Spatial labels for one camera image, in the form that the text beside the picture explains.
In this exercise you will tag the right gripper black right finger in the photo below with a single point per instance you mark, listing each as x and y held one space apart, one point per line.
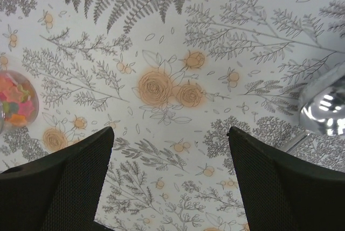
282 192

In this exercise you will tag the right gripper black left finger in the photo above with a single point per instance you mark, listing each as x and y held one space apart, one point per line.
60 191

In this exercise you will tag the silver metal scoop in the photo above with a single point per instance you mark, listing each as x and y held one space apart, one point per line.
321 108

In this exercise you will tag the floral patterned table mat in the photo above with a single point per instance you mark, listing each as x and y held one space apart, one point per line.
170 77

